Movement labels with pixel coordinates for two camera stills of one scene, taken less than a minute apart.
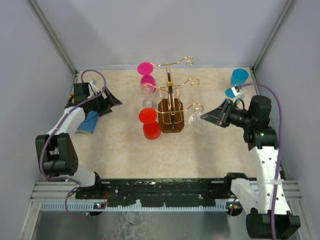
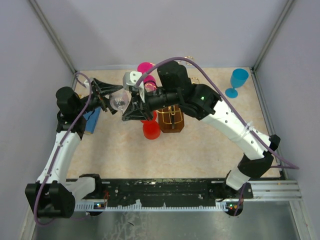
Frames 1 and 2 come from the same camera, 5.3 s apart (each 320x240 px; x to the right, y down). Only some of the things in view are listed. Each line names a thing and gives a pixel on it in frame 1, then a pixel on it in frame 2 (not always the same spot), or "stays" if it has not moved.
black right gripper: [219, 115] -> [137, 110]
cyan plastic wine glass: [238, 77] stays
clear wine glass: [199, 126] -> [119, 99]
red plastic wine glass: [151, 128] stays
